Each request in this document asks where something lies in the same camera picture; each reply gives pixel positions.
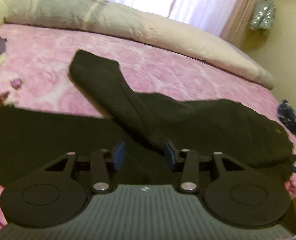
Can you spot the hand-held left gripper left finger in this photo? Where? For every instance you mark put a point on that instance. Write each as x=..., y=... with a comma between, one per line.
x=119, y=156

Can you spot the black pants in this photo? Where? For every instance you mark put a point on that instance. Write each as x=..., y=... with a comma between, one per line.
x=213, y=130

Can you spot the shiny silver garment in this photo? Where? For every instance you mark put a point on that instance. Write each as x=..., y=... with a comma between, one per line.
x=262, y=12

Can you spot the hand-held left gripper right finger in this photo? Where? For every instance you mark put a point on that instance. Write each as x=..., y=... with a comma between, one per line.
x=170, y=156

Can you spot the pink floral bed sheet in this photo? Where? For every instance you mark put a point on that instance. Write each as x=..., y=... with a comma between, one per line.
x=163, y=67

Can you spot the grey and pink duvet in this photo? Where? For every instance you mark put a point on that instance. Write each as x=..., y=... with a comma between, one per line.
x=113, y=17

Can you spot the pink curtain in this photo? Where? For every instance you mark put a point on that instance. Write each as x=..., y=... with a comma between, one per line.
x=242, y=10

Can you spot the dark blue patterned cloth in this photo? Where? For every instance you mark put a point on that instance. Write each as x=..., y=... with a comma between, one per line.
x=291, y=117

